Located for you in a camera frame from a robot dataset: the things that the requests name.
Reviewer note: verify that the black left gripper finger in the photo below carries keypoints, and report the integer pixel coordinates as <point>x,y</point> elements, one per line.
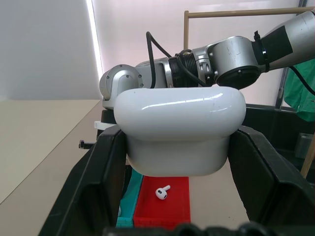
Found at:
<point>265,186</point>

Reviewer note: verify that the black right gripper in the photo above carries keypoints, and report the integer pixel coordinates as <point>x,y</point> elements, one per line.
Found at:
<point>101,132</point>

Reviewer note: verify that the white earbud charging case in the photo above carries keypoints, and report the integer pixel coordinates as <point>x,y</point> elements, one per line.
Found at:
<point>179,123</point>

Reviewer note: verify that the black plastic bin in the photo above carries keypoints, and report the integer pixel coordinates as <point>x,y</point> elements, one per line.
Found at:
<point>270,118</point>

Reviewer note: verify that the teal plastic tray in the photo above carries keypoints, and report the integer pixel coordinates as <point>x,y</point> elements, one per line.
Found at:
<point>129,201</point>

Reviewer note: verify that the grey translucent small box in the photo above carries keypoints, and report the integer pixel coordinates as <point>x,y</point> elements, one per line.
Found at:
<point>303,146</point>

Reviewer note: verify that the white earbud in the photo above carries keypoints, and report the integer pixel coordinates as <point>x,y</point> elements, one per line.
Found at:
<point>162,194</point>

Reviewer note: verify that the red plastic tray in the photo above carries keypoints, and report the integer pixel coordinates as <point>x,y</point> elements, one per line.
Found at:
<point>172,209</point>

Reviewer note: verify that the green cloth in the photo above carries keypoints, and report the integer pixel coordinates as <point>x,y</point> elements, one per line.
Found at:
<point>302,98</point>

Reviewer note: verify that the grey metal pole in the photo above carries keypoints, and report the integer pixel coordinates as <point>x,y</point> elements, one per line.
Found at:
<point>281,91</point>

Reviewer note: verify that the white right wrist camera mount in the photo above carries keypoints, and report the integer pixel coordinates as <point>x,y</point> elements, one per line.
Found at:
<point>102,125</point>

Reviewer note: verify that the wooden rack frame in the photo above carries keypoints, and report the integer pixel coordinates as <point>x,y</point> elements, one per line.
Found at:
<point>186,29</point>

